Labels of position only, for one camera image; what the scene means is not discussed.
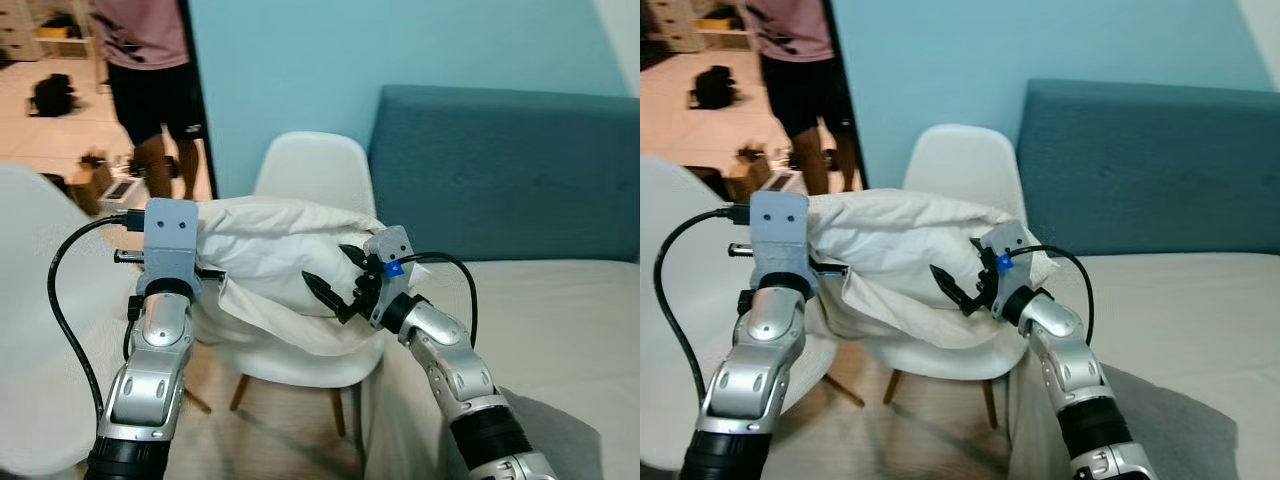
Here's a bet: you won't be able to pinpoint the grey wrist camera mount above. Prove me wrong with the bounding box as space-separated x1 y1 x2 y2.
979 221 1032 313
142 198 202 292
364 226 414 332
747 190 810 283

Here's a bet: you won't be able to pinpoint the black door frame edge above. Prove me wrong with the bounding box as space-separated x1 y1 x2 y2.
826 0 869 191
177 0 217 198

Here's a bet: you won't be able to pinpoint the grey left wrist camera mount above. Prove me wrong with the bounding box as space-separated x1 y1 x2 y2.
747 190 810 283
142 198 202 292

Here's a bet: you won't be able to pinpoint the white flat box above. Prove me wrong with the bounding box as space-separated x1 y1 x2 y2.
760 168 803 197
100 178 147 213

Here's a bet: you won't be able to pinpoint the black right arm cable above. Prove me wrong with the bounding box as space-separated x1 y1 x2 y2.
1008 244 1097 347
398 251 480 348

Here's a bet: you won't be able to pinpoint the white pillow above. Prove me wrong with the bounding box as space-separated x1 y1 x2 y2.
804 189 1062 352
194 195 433 358

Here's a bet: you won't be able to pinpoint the black bag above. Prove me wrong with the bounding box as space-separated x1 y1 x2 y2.
27 72 80 119
687 64 742 112

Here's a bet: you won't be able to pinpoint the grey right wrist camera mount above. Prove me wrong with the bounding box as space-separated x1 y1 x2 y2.
979 221 1032 313
364 226 414 332

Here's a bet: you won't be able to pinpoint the bed with white sheet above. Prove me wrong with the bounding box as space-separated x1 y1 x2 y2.
1004 252 1280 480
360 259 641 480

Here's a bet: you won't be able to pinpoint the person pink shirt black shorts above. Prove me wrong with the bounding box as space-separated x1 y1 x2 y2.
745 0 862 197
90 0 210 201

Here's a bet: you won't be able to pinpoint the brown cardboard box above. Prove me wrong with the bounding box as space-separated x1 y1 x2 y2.
715 145 773 201
72 150 116 217

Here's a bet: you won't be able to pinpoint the blue upholstered headboard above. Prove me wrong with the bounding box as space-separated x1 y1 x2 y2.
1016 79 1280 260
368 84 641 264

